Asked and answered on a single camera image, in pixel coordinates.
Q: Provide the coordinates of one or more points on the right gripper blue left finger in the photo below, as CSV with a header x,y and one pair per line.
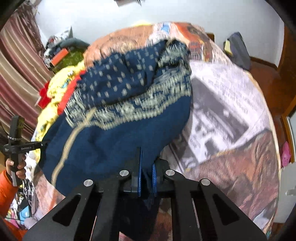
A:
x,y
112,193

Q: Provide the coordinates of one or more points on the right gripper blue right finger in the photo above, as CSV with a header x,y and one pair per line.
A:
x,y
168,183

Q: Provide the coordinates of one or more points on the navy patterned hooded sweater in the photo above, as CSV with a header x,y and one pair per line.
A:
x,y
126,105

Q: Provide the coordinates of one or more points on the orange left sleeve forearm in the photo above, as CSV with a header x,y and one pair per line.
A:
x,y
8,192

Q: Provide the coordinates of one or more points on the clutter pile of clothes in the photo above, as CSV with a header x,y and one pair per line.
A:
x,y
53,46

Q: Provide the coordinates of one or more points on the person left hand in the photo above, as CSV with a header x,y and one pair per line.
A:
x,y
21,173

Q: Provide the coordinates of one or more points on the dark red plush garment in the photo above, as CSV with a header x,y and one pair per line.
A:
x,y
43,99

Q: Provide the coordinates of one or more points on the newspaper print bed quilt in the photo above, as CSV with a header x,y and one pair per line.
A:
x,y
230,137

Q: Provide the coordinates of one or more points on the yellow cartoon fleece blanket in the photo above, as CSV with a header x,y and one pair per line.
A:
x,y
56,90

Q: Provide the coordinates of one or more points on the pink striped curtain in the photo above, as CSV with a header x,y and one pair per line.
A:
x,y
23,73

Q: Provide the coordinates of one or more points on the orange box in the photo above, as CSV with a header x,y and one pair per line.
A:
x,y
59,56

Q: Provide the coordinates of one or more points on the green patterned box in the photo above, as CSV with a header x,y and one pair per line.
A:
x,y
71,59

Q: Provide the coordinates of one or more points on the white radiator heater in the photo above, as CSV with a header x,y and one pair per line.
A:
x,y
286,201

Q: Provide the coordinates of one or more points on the brown wooden door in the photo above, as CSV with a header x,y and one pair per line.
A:
x,y
277,83

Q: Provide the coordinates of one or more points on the dark blue bag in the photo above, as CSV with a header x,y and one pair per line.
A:
x,y
235,48

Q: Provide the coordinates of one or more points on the small black wall monitor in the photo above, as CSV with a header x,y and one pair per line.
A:
x,y
124,2

